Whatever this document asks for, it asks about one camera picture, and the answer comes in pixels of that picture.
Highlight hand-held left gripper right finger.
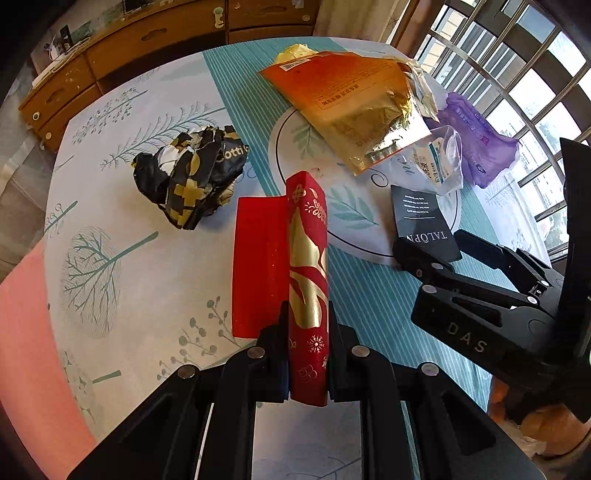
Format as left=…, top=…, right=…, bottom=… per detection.
left=328, top=308, right=546, bottom=480

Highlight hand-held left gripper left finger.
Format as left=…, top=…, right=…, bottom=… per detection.
left=67, top=300, right=292, bottom=480

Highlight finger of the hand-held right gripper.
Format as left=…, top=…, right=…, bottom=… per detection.
left=454, top=229, right=564, bottom=304
left=392, top=237, right=562, bottom=385

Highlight red gold paper packet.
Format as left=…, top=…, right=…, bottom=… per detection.
left=232, top=171, right=331, bottom=408

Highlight black card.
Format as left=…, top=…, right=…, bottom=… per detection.
left=390, top=185, right=463, bottom=263

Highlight person's right hand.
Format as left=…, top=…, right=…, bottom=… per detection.
left=488, top=382, right=591, bottom=459

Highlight clear plastic bag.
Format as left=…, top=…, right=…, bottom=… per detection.
left=369, top=124, right=464, bottom=195

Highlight purple plastic bag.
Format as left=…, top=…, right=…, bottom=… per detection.
left=425, top=91, right=520, bottom=188

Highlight black gold crumpled wrapper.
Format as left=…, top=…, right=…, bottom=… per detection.
left=131, top=124, right=250, bottom=232

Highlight metal window grille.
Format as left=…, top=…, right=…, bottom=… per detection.
left=416, top=0, right=591, bottom=259

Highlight orange gold foil bag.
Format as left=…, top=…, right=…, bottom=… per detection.
left=259, top=50, right=439, bottom=177

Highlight pink blanket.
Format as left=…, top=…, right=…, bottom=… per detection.
left=0, top=240, right=100, bottom=462

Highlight yellow crumpled paper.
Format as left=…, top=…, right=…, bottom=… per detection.
left=274, top=43, right=319, bottom=65

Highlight wooden dresser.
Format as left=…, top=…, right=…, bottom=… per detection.
left=18, top=0, right=384, bottom=153

